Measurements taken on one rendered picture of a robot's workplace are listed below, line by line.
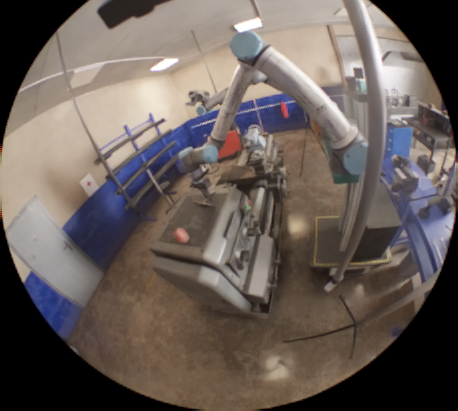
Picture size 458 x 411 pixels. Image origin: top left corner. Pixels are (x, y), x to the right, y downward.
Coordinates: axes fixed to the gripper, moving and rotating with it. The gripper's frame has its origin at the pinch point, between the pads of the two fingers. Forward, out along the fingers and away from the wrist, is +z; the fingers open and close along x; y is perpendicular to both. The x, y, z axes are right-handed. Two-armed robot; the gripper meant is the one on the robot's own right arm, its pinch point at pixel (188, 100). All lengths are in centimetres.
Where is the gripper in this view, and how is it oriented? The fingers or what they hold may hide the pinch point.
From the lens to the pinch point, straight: 135.4
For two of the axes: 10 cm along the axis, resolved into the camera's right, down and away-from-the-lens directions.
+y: 8.4, 5.3, 1.1
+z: -2.8, 5.9, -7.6
